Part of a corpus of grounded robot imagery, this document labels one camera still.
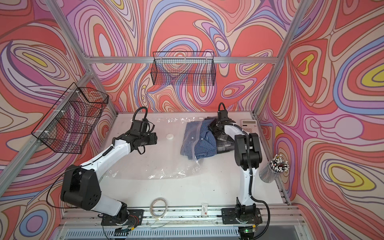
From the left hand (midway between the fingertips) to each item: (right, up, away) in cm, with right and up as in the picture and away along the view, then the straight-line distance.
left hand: (155, 137), depth 89 cm
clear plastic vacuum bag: (+3, -16, +6) cm, 17 cm away
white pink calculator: (+65, +7, +21) cm, 69 cm away
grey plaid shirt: (+44, -5, +10) cm, 45 cm away
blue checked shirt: (+28, -3, +9) cm, 29 cm away
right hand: (+33, +4, +14) cm, 36 cm away
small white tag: (+29, -36, -14) cm, 48 cm away
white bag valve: (+6, 0, +15) cm, 16 cm away
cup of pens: (+65, -12, -15) cm, 68 cm away
